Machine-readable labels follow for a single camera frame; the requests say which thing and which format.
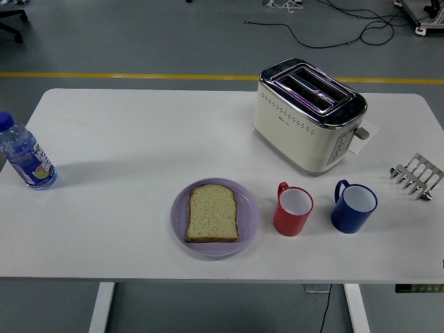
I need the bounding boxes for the blue enamel cup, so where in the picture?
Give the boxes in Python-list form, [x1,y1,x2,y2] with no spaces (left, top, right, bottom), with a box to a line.
[330,179,378,234]

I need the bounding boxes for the slice of bread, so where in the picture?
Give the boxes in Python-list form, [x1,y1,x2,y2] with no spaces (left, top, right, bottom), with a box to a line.
[185,185,241,244]

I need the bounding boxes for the red enamel cup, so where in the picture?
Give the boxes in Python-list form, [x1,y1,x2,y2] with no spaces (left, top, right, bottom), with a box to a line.
[273,181,315,237]

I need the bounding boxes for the purple plate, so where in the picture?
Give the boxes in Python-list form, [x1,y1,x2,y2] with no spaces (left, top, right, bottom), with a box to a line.
[170,178,260,258]

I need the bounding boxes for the cream and chrome toaster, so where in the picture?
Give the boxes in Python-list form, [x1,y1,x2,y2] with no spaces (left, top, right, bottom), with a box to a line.
[253,58,368,178]

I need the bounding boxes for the grey box under table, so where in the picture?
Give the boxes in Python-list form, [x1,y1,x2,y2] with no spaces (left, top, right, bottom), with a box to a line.
[304,284,332,295]

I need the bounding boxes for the white table leg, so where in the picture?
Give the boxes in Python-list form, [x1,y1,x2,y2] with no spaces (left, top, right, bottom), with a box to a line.
[343,283,371,333]
[88,282,116,333]

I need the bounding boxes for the metal toast rack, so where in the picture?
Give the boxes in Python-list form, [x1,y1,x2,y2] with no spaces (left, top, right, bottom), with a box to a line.
[389,153,444,202]

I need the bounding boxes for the water bottle blue cap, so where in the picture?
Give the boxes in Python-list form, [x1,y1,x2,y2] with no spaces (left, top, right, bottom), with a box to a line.
[0,111,58,191]

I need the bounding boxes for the black table control panel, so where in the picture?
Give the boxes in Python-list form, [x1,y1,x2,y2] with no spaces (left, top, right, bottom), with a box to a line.
[394,283,444,294]

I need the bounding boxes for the black office chair base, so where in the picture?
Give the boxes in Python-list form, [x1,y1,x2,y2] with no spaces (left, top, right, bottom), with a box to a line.
[0,8,29,44]

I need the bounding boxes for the white floor cables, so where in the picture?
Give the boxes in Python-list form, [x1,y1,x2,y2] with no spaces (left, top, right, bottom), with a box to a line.
[262,0,303,14]

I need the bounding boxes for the thin black hanging cable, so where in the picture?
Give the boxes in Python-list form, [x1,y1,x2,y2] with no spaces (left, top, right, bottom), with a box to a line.
[318,284,334,333]

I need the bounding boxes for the black floor cable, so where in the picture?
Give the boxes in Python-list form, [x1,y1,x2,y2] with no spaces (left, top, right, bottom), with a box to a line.
[241,0,422,49]

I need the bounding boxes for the metal equipment frame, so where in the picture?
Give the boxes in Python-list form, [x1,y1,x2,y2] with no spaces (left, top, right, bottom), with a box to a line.
[395,0,444,36]

